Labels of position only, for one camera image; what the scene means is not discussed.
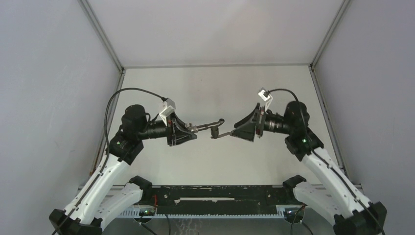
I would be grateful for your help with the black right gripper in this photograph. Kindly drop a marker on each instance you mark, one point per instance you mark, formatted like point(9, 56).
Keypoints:
point(247, 131)

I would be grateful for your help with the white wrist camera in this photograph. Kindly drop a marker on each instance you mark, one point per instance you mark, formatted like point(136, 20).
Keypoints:
point(266, 97)
point(167, 108)

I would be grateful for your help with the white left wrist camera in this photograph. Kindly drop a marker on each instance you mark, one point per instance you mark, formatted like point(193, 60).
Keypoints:
point(167, 108)

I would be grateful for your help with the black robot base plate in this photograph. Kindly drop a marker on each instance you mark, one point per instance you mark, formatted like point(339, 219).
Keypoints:
point(233, 199)

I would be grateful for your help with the white slotted cable duct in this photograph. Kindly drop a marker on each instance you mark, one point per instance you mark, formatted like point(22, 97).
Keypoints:
point(136, 213)

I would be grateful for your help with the metal elbow pipe fitting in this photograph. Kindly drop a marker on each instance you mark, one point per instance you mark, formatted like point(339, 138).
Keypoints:
point(191, 128)

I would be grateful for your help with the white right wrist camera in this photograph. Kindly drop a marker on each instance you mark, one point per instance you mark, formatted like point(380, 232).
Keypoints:
point(266, 97)

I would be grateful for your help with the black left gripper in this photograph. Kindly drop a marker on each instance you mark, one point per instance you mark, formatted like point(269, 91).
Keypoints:
point(177, 135)

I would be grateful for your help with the metal water faucet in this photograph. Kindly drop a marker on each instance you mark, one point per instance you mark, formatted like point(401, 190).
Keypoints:
point(214, 129)

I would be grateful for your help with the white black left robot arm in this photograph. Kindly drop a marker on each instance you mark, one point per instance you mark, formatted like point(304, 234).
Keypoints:
point(89, 212)

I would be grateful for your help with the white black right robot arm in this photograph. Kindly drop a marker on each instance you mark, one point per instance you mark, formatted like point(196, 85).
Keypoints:
point(348, 210)

